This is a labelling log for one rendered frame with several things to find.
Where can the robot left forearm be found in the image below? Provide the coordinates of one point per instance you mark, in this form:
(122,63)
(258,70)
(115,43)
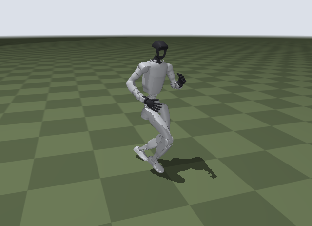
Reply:
(176,86)

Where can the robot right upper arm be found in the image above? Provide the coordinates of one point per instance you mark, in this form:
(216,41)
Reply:
(143,67)

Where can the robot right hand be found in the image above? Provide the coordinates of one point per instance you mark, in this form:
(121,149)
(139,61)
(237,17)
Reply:
(151,104)

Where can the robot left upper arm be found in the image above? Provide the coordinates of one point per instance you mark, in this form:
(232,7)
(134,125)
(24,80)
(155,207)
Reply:
(171,75)

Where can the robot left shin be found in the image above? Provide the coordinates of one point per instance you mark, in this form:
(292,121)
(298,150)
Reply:
(150,145)

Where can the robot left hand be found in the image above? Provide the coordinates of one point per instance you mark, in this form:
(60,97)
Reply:
(181,80)

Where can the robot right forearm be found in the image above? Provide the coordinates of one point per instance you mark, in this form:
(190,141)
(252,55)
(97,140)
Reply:
(133,89)

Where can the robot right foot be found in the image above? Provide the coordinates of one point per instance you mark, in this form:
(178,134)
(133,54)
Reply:
(155,165)

